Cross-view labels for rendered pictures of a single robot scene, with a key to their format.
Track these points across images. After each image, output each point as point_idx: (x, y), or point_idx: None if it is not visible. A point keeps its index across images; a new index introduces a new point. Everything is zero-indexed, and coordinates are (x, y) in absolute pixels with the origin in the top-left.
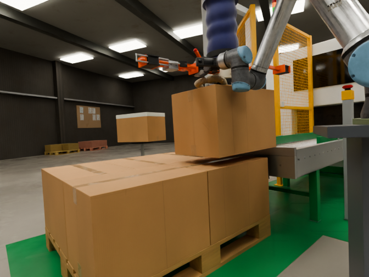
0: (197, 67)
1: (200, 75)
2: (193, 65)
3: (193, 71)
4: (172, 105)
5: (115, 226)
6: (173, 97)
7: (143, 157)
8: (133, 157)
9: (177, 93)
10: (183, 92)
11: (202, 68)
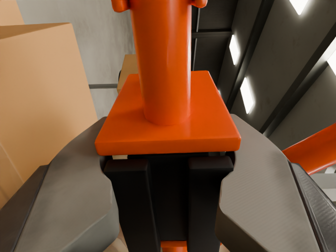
0: (158, 146)
1: (46, 177)
2: (199, 100)
3: (133, 100)
4: (16, 25)
5: None
6: (51, 24)
7: (4, 24)
8: (14, 7)
9: (46, 27)
10: (10, 37)
11: (165, 204)
